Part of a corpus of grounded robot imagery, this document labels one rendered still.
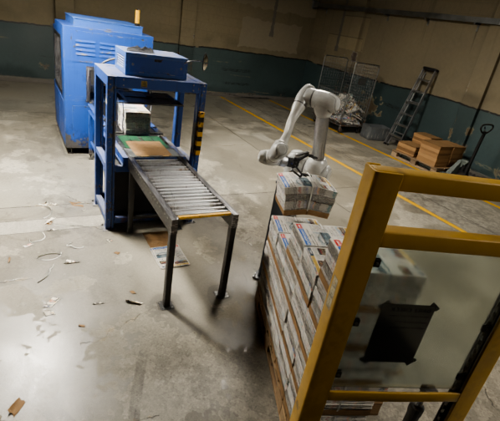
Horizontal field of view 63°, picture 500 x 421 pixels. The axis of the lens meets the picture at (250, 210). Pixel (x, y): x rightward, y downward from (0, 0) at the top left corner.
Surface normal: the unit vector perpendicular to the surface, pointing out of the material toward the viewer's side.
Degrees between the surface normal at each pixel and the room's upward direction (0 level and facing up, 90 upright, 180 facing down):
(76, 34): 90
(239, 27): 90
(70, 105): 90
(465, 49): 90
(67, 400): 0
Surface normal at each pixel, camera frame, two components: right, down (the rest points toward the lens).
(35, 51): 0.47, 0.44
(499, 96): -0.87, 0.07
